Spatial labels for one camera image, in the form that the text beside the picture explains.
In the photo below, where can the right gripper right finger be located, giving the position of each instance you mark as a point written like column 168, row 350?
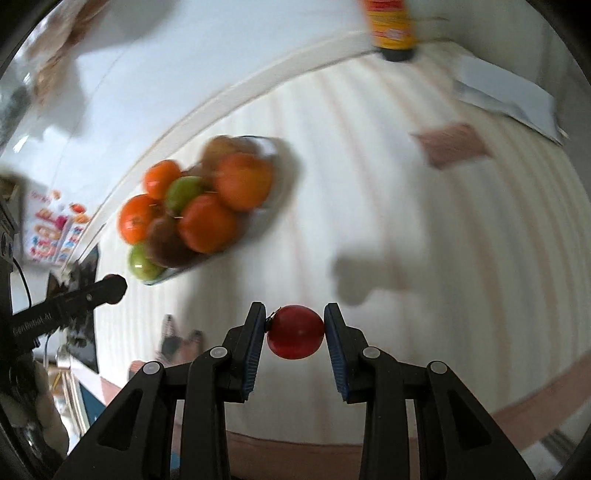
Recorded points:
column 346, row 345

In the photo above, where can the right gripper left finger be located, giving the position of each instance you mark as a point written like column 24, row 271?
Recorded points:
column 244, row 344

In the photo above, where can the large orange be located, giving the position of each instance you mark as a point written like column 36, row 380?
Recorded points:
column 207, row 226

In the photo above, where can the red green apple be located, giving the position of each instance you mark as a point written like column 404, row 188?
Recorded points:
column 164, row 246

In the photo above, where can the dark reddish orange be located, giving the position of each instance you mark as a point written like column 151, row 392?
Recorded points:
column 243, row 181

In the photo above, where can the medium orange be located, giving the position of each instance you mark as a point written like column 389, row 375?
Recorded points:
column 136, row 216

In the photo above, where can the small orange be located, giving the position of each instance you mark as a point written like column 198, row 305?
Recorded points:
column 159, row 177

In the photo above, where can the brown kiwi fruit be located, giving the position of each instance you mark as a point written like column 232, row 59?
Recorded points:
column 219, row 147

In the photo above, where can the black gas stove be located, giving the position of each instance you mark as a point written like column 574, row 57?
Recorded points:
column 80, row 334

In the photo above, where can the blue cabinet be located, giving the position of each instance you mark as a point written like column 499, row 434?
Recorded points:
column 92, row 408

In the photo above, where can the striped table mat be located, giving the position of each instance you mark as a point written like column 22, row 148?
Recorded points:
column 443, row 231

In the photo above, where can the floral oval plate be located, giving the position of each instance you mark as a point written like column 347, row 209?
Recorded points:
column 254, row 222

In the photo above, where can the hanging plastic bags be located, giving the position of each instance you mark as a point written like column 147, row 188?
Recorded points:
column 36, row 71

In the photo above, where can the white folded paper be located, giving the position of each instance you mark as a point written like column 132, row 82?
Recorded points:
column 494, row 89

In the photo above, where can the soy sauce bottle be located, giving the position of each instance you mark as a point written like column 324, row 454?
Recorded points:
column 392, row 29

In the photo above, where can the colourful wall sticker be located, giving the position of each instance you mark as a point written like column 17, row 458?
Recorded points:
column 52, row 225

